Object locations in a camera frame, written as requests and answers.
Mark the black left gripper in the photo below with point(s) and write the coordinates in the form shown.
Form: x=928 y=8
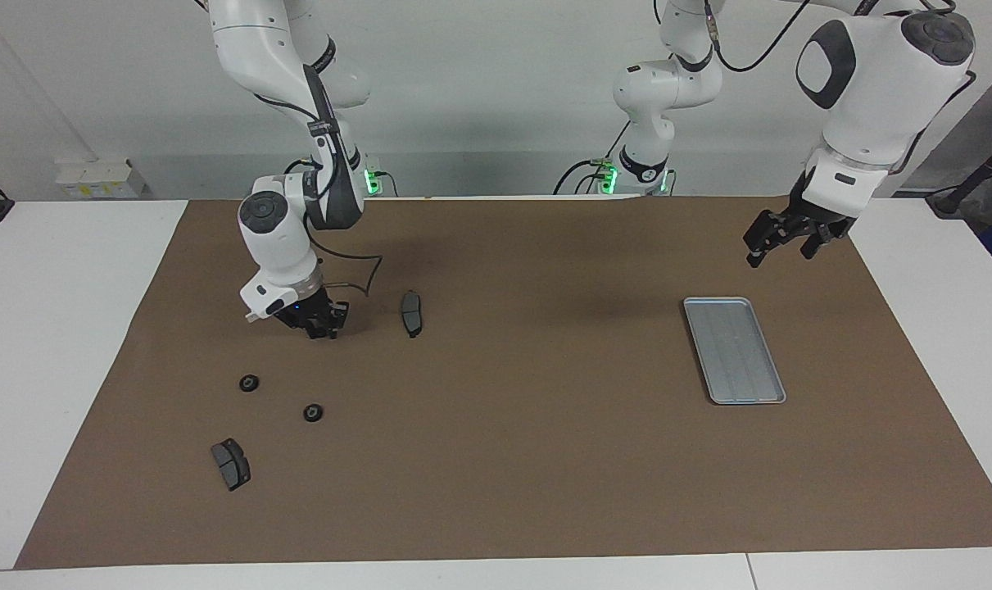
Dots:
x=811 y=215

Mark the white wall socket box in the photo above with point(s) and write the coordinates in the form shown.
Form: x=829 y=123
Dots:
x=94 y=176

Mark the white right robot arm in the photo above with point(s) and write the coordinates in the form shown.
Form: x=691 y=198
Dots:
x=278 y=229

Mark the black bearing gear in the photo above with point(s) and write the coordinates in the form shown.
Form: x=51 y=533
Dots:
x=313 y=412
x=249 y=383

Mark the silver metal tray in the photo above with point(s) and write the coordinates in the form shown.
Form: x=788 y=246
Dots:
x=737 y=352

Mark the dark grey brake pad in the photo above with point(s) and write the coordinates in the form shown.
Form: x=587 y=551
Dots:
x=232 y=465
x=412 y=313

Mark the black stand pole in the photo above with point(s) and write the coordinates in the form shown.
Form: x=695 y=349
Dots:
x=950 y=201

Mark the brown table mat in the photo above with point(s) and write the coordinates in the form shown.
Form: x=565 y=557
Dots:
x=504 y=451

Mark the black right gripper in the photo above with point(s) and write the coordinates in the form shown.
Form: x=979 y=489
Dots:
x=311 y=311

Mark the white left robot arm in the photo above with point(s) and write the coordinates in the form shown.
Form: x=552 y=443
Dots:
x=881 y=90

